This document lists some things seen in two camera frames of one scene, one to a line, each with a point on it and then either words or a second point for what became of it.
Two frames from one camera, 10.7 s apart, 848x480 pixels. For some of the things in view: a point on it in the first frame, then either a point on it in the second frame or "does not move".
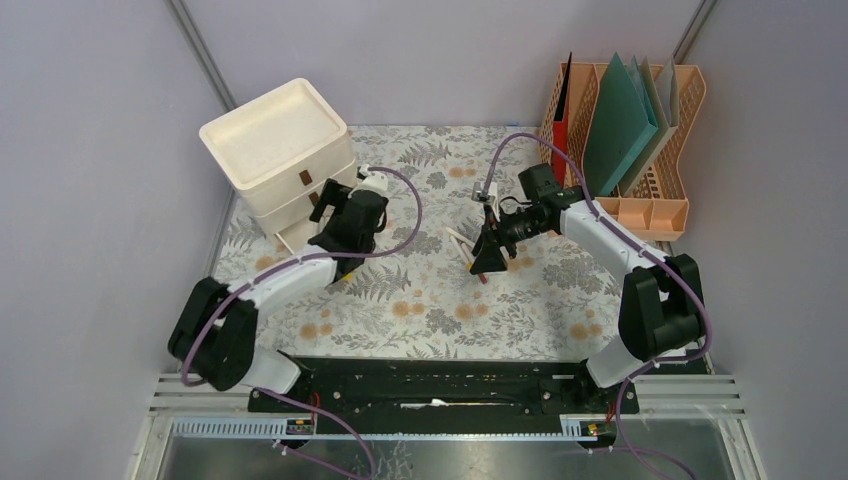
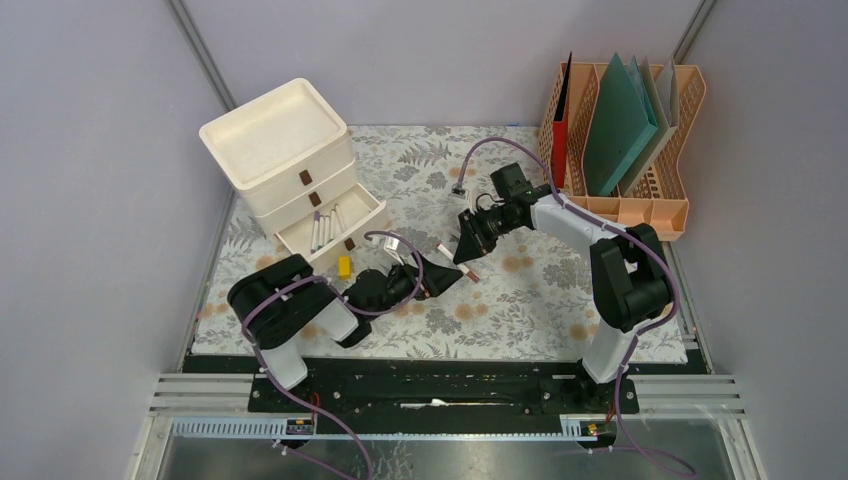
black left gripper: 332,223 → 435,279
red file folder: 560,130 does not move
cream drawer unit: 277,151 does not move
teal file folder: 623,123 does not move
